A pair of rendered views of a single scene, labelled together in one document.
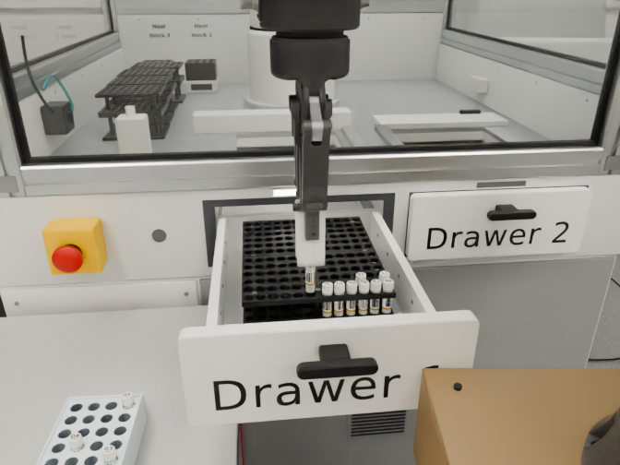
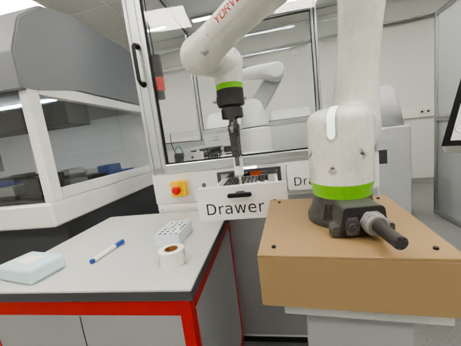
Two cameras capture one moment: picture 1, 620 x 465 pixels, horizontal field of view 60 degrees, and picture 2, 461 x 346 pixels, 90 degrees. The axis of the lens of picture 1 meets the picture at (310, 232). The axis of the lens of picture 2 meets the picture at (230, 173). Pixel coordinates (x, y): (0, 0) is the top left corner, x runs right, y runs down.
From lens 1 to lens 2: 0.37 m
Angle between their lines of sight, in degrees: 23
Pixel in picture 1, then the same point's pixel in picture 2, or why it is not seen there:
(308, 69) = (229, 114)
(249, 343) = (215, 191)
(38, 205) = (169, 176)
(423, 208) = (290, 169)
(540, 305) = not seen: hidden behind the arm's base
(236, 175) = (226, 163)
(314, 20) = (228, 101)
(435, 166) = (293, 155)
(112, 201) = (190, 174)
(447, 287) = not seen: hidden behind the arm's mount
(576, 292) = not seen: hidden behind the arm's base
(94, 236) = (184, 183)
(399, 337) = (261, 188)
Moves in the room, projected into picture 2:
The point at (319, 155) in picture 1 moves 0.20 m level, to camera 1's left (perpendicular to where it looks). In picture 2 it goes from (234, 136) to (179, 143)
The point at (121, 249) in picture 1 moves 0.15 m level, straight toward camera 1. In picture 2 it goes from (193, 190) to (191, 198)
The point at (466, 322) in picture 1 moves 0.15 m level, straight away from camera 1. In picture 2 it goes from (282, 182) to (298, 173)
